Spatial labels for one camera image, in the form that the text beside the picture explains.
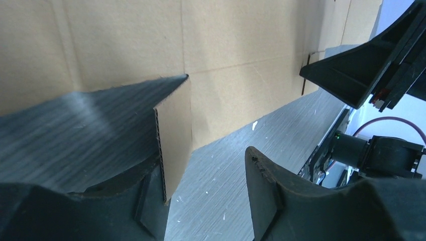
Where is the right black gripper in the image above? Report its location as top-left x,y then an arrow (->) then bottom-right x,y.
299,1 -> 425,112

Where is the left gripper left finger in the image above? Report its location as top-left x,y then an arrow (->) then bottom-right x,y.
1,74 -> 188,240

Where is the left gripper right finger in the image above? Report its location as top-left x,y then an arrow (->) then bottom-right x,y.
245,146 -> 425,240

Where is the brown cardboard box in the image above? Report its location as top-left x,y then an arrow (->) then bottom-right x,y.
1,1 -> 382,200

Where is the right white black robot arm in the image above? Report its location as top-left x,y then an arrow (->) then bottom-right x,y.
299,1 -> 425,178

